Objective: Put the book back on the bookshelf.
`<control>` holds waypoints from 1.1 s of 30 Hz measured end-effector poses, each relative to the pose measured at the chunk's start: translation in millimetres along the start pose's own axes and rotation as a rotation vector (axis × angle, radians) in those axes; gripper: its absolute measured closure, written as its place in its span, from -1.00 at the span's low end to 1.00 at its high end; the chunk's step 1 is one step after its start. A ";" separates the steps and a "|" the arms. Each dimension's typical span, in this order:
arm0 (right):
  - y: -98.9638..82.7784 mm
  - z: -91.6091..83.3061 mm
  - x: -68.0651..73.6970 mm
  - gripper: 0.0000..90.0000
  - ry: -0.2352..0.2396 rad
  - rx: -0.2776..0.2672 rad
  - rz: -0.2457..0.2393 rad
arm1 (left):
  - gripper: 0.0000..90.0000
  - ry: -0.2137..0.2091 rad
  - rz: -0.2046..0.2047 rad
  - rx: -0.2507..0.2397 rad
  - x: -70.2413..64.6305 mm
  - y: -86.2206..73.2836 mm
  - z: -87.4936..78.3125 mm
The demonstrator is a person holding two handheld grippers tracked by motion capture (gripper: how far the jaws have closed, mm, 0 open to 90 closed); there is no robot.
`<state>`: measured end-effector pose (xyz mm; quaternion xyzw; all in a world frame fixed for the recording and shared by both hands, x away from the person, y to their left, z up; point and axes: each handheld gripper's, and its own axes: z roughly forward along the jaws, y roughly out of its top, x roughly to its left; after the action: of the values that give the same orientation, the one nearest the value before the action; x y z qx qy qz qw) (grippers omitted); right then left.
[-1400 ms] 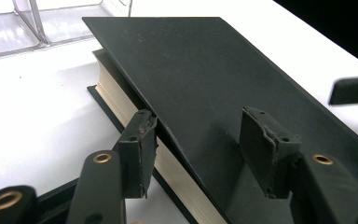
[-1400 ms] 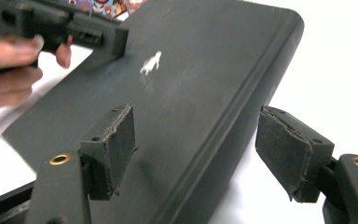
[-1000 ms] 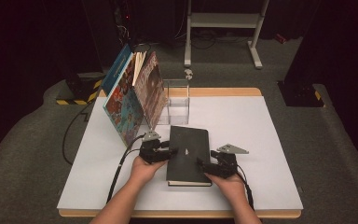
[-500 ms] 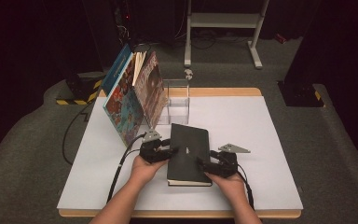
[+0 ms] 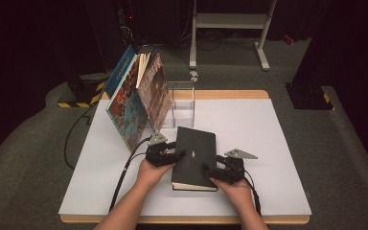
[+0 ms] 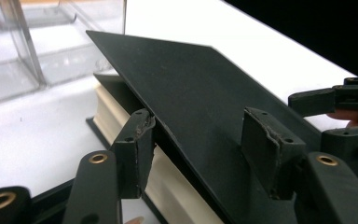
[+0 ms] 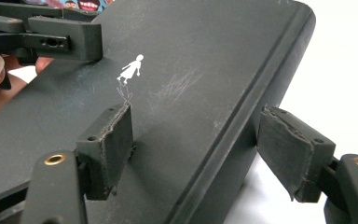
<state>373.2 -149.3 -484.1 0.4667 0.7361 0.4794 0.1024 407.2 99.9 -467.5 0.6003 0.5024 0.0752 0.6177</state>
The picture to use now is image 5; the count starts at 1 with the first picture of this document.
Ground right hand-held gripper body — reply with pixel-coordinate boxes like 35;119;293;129
210;148;259;185

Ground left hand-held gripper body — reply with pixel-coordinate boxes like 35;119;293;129
145;131;177;168

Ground black hardcover book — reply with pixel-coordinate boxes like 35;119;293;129
171;126;219;193

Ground clear acrylic book rack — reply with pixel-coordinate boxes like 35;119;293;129
159;80;196;129

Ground colourful snake picture book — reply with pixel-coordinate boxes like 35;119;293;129
105;54;150;153

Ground purple paperback book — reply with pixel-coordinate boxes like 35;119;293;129
135;52;173;138

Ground blue picture book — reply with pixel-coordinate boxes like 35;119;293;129
103;44;138;99

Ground person's left hand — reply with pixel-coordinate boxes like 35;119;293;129
136;159;174;193

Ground person's right hand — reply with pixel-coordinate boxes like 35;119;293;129
210;178;255;214

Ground black yellow-striped stand base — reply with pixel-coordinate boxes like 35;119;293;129
285;81;335;111
57;74;109;109

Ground white metal stand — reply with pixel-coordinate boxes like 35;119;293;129
189;0;277;72

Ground black curtain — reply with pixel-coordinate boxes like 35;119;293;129
0;0;119;154
293;0;368;180

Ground right hand-held gripper cable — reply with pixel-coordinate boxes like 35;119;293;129
243;176;263;217

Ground hand-held gripper cable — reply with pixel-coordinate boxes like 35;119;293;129
108;136;152;212
243;176;263;217

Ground left hand-held gripper cable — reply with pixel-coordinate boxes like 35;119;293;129
108;136;152;212

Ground black floor cable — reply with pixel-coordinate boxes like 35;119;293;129
63;106;94;171

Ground black cables under stand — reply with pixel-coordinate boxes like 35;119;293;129
197;30;257;52

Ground dark equipment with cables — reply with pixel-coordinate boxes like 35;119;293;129
118;0;142;49

